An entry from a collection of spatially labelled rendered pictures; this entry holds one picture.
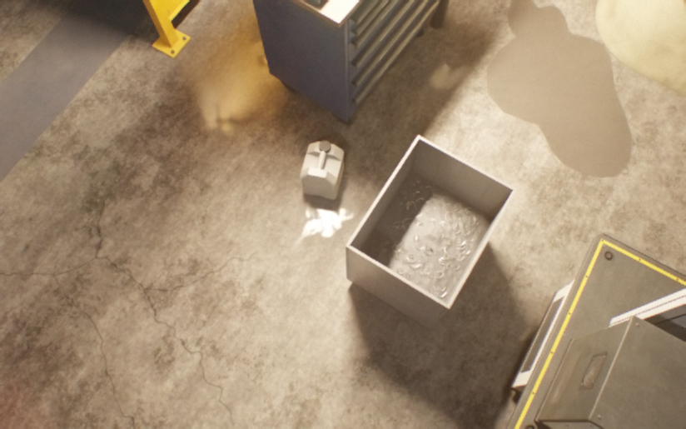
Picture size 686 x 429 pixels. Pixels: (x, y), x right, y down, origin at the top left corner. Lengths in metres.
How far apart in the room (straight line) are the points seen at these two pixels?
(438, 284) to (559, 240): 0.72
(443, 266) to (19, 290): 1.93
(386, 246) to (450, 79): 1.07
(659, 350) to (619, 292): 0.61
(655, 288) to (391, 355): 1.08
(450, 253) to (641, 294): 0.75
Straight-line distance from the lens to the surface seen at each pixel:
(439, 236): 2.35
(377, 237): 2.38
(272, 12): 2.40
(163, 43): 3.30
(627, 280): 2.51
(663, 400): 1.91
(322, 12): 2.04
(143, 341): 2.71
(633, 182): 3.05
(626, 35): 3.26
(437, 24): 3.19
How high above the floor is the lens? 2.53
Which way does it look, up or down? 69 degrees down
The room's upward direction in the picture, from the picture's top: 8 degrees counter-clockwise
